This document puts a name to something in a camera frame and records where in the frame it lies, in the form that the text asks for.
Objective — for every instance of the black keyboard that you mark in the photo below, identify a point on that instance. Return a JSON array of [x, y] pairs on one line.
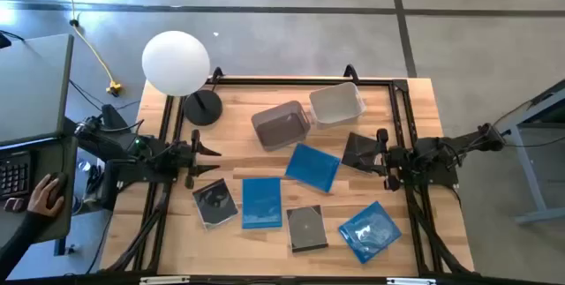
[[15, 174]]

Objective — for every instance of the person's hand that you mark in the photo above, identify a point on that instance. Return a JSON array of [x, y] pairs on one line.
[[42, 199]]

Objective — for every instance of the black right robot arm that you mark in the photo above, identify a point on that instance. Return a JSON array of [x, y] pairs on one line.
[[446, 148]]

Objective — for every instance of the blue jewel case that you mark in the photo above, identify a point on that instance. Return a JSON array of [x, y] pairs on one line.
[[312, 168], [261, 203], [370, 232]]

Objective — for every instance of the white globe table lamp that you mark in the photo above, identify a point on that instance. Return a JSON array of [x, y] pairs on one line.
[[175, 62]]

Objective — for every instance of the black clear jewel case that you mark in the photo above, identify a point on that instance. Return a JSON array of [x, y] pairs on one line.
[[306, 228], [215, 203], [352, 155]]

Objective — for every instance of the silver metal edge bracket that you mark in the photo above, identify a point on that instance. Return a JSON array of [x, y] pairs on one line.
[[165, 280], [410, 281]]

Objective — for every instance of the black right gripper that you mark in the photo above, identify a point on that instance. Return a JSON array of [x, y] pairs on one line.
[[397, 161]]

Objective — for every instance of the white plastic bin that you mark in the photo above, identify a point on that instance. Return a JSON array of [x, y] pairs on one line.
[[336, 106]]

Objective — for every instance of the grey desk top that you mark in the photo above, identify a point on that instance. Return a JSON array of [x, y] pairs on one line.
[[31, 86]]

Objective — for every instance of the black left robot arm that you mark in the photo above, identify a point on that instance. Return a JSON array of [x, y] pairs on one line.
[[128, 144]]

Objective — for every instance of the person's forearm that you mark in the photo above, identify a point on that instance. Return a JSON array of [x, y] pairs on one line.
[[20, 241]]

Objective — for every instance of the grey side table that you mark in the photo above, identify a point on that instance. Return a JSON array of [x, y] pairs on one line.
[[543, 214]]

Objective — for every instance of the dark keyboard tray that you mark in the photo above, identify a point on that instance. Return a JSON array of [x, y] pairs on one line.
[[53, 227]]

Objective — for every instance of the black metal table frame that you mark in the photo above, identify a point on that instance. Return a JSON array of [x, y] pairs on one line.
[[287, 81]]

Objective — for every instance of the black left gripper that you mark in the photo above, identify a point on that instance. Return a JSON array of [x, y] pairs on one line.
[[181, 159]]

